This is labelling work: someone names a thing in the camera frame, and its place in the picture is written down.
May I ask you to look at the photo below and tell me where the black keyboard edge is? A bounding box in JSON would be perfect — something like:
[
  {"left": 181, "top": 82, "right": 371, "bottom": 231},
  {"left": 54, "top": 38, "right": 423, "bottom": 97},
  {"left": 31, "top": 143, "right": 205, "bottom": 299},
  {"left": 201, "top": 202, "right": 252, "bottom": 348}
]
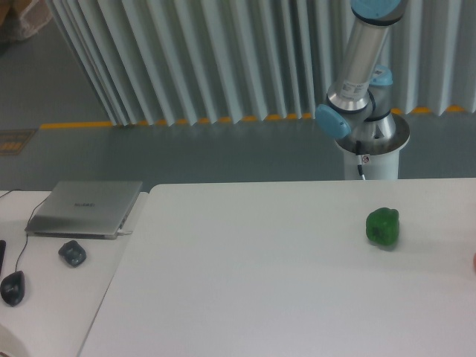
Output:
[{"left": 0, "top": 239, "right": 6, "bottom": 275}]

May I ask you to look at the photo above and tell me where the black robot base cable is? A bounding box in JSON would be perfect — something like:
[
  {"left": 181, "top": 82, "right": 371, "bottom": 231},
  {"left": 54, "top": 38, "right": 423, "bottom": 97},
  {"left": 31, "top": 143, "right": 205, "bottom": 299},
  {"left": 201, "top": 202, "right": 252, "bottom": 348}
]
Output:
[{"left": 354, "top": 139, "right": 367, "bottom": 181}]

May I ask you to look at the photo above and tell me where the silver closed laptop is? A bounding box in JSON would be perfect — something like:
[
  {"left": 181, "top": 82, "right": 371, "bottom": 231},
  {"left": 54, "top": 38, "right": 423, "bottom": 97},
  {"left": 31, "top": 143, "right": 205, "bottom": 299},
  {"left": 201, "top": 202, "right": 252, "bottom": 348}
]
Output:
[{"left": 25, "top": 181, "right": 142, "bottom": 239}]

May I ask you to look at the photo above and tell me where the white folding partition screen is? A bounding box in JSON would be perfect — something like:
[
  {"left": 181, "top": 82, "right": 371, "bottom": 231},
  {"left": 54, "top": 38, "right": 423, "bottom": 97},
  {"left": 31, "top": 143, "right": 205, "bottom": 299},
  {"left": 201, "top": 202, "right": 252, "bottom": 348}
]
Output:
[{"left": 48, "top": 1, "right": 475, "bottom": 126}]

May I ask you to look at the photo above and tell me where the dark earbuds case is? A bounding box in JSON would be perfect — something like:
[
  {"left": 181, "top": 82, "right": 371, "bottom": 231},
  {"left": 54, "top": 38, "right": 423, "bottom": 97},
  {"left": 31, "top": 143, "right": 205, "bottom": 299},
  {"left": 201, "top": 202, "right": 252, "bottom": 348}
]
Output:
[{"left": 58, "top": 240, "right": 87, "bottom": 268}]

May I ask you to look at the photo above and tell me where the white round object corner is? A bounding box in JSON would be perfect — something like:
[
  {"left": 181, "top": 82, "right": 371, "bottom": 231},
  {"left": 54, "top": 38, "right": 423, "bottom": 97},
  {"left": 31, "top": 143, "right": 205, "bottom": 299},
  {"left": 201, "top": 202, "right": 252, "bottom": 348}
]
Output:
[{"left": 0, "top": 325, "right": 29, "bottom": 357}]

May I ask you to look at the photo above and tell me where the black computer mouse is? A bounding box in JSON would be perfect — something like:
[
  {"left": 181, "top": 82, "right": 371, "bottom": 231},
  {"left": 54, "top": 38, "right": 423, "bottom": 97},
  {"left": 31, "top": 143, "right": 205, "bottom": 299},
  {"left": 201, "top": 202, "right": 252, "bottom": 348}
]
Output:
[{"left": 1, "top": 271, "right": 25, "bottom": 307}]

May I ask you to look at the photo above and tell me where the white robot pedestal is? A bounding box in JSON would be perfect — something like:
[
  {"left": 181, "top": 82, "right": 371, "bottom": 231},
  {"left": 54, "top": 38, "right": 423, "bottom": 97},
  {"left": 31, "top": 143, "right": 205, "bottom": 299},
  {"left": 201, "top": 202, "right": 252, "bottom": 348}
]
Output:
[{"left": 335, "top": 113, "right": 410, "bottom": 180}]

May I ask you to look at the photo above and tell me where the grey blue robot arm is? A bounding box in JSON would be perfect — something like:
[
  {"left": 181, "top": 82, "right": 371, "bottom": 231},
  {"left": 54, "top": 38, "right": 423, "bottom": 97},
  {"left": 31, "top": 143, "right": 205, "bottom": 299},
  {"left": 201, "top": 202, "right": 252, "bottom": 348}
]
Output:
[{"left": 315, "top": 1, "right": 407, "bottom": 139}]

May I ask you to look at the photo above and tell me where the green bell pepper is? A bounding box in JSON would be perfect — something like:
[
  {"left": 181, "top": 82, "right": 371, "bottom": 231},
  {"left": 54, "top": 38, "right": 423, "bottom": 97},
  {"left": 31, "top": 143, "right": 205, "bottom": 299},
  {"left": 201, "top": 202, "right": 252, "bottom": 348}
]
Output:
[{"left": 365, "top": 208, "right": 399, "bottom": 246}]

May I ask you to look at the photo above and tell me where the black mouse cable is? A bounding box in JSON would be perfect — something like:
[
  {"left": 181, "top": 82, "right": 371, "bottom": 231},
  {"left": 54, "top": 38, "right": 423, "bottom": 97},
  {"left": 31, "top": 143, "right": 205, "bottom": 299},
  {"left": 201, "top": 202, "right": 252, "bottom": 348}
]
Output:
[{"left": 0, "top": 189, "right": 48, "bottom": 274}]

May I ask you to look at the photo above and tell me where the white usb plug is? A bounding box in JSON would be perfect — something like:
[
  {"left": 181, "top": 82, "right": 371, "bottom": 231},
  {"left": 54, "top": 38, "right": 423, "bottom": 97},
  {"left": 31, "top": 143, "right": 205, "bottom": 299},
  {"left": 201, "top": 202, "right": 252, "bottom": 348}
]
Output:
[{"left": 117, "top": 230, "right": 133, "bottom": 236}]

